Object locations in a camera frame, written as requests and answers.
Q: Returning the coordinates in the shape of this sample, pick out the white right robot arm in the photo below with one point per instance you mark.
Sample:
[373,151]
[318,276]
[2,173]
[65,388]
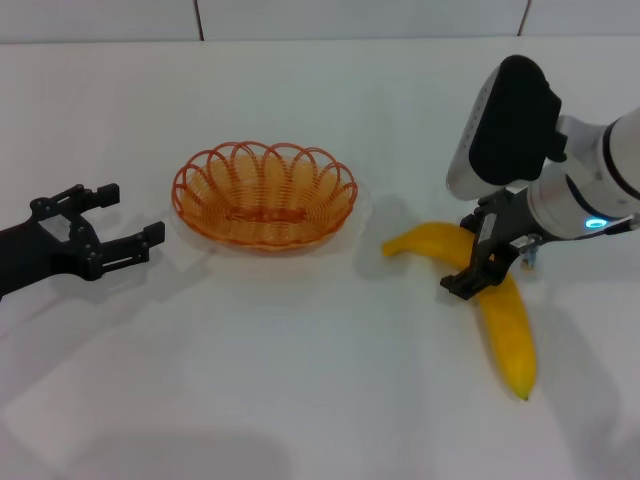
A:
[510,125]

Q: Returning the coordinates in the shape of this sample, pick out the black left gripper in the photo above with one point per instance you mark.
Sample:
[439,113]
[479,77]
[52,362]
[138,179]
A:
[35,250]

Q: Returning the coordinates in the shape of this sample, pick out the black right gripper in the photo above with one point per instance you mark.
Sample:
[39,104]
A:
[507,220]

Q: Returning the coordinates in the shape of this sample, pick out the yellow banana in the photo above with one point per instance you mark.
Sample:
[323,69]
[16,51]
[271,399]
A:
[510,340]

